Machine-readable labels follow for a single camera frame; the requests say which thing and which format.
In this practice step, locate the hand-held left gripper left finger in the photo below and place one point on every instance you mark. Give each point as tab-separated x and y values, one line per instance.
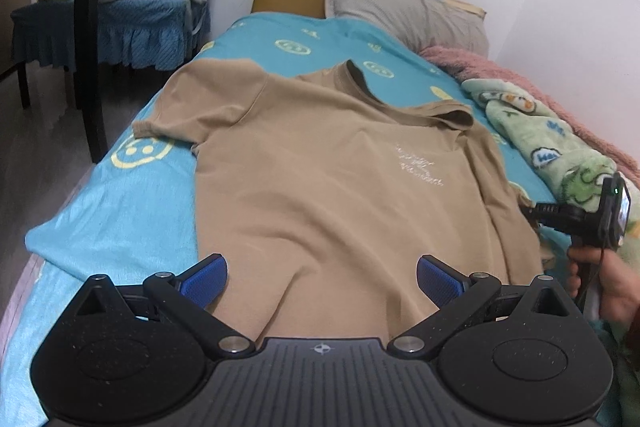
205	279

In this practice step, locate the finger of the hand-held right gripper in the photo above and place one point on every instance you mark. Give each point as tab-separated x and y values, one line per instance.
550	212

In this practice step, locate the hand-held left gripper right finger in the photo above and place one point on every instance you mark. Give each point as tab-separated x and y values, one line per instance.
442	279

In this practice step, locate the tan t-shirt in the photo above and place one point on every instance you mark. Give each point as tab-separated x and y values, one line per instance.
325	187

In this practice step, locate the person's right hand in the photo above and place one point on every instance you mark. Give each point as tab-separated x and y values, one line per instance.
620	287

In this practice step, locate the green printed fleece blanket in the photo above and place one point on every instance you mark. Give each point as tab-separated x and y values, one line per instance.
550	147

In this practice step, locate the teal printed bed sheet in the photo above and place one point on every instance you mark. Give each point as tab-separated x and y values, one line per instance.
115	217

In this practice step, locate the pink fluffy blanket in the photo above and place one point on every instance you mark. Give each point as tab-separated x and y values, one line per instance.
480	64

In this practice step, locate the tan pillow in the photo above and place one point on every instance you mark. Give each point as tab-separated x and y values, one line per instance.
470	7

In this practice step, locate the grey pillow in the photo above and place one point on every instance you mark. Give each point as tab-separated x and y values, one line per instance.
395	2

